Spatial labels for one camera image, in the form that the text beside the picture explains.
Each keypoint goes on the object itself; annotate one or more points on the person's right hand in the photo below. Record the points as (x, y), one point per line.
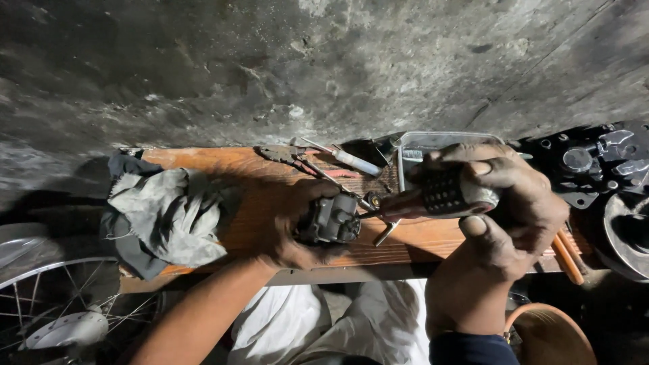
(522, 223)

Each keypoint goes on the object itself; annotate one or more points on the person's left hand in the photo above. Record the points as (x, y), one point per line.
(276, 228)

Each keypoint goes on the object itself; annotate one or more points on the grey metal carburetor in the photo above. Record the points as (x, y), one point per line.
(332, 218)

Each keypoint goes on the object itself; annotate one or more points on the orange rod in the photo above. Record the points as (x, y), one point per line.
(575, 251)
(568, 259)

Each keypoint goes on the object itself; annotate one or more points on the thin metal rod tool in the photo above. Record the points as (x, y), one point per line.
(329, 177)

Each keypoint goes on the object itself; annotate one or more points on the black engine cover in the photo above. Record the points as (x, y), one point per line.
(583, 162)

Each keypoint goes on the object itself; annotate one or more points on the small brass jet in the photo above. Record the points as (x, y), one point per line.
(375, 201)

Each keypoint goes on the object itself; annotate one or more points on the wooden plank bench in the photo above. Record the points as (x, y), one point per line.
(421, 243)

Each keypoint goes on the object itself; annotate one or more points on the round metal drum part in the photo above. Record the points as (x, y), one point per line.
(628, 238)

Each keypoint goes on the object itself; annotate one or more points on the person's white trousers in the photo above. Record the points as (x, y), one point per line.
(324, 324)

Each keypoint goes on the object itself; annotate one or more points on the white dirty rag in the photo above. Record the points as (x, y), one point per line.
(167, 218)

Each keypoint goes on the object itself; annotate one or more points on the silver metal socket piece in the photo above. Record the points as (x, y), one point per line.
(386, 233)

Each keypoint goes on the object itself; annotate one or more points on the brown round stool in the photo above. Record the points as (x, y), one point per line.
(552, 337)

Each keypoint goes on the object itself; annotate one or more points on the metal tray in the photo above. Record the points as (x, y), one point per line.
(431, 139)

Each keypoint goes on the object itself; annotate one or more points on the dark folded metal sheet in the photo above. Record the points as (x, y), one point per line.
(386, 149)

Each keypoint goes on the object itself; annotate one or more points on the dark blue cloth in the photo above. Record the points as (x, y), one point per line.
(126, 248)

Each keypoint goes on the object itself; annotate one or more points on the spoked wheel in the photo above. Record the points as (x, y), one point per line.
(66, 309)

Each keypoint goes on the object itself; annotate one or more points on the silver fender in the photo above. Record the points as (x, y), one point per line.
(20, 243)

